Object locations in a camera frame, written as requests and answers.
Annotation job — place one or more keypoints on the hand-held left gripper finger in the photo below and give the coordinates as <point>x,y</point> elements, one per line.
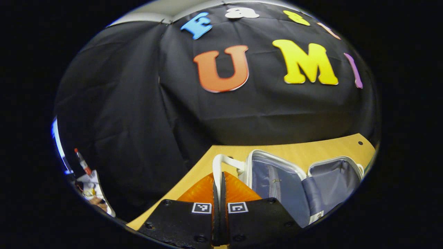
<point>216,221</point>
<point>224,221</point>

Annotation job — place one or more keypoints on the yellowish small tube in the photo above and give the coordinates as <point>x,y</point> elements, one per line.
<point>89,192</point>

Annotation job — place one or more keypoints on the white suitcase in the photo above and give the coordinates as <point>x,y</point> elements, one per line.
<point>277,186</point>

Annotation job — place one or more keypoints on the white side desk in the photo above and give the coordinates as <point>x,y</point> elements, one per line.
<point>102,202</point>

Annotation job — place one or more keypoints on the red capped bottle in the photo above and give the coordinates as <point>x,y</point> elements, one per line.
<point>83,162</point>

